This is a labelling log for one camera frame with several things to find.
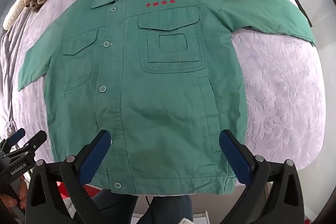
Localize red object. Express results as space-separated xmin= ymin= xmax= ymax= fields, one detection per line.
xmin=56 ymin=181 xmax=72 ymax=198

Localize person's legs in jeans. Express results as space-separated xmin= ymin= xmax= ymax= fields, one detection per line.
xmin=92 ymin=183 xmax=193 ymax=224

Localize green work jacket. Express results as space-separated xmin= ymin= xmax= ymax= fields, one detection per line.
xmin=17 ymin=0 xmax=317 ymax=194

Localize black strap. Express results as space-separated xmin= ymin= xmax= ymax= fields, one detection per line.
xmin=289 ymin=0 xmax=313 ymax=28

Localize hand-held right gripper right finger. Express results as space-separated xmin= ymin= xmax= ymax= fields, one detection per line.
xmin=219 ymin=130 xmax=312 ymax=224

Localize lilac textured blanket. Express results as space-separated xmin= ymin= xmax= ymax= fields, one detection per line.
xmin=0 ymin=0 xmax=328 ymax=189

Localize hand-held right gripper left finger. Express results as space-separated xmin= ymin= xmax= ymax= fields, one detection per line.
xmin=25 ymin=130 xmax=139 ymax=224

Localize cream knitted cloth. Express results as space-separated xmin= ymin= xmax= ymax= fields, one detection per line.
xmin=3 ymin=0 xmax=27 ymax=30

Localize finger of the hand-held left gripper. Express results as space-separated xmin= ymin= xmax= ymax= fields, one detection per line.
xmin=5 ymin=130 xmax=48 ymax=161
xmin=0 ymin=128 xmax=26 ymax=153

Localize person's left hand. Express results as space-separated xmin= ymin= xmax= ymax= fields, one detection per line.
xmin=0 ymin=181 xmax=28 ymax=211

